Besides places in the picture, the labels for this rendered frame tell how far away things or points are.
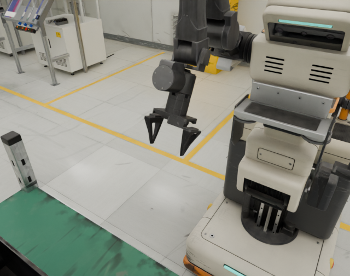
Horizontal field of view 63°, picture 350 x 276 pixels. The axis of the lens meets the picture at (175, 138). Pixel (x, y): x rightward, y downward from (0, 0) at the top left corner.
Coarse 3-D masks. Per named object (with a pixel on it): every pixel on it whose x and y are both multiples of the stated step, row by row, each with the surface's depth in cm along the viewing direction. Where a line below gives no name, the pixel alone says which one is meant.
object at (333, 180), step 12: (312, 168) 109; (336, 180) 101; (252, 192) 103; (264, 192) 102; (276, 192) 99; (312, 192) 106; (324, 192) 103; (276, 204) 100; (312, 204) 108; (324, 204) 105
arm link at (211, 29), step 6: (210, 24) 76; (216, 24) 75; (222, 24) 74; (210, 30) 76; (216, 30) 75; (222, 30) 74; (210, 36) 76; (216, 36) 75; (210, 42) 77; (216, 42) 76; (222, 48) 78
